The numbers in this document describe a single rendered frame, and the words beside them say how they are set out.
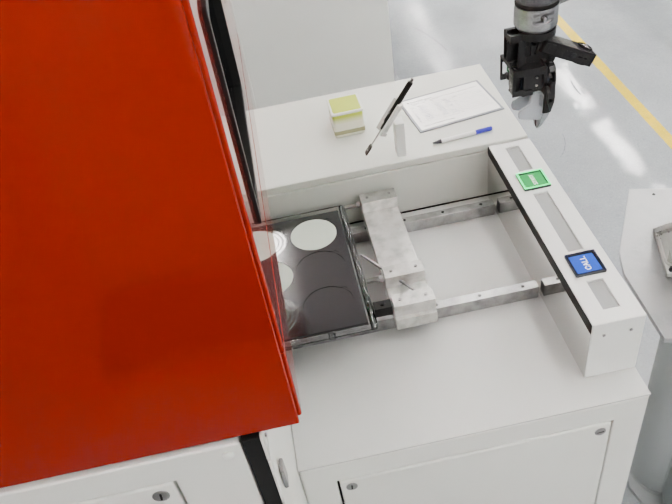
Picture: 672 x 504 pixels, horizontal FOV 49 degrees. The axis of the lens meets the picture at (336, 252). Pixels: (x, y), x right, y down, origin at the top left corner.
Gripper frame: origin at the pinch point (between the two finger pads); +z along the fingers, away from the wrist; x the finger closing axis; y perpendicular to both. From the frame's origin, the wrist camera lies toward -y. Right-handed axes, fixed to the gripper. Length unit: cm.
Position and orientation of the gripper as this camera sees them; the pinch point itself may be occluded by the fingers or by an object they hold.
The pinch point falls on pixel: (540, 120)
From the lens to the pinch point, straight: 150.8
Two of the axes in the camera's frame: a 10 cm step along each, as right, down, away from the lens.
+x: 1.7, 6.5, -7.4
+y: -9.8, 2.1, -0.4
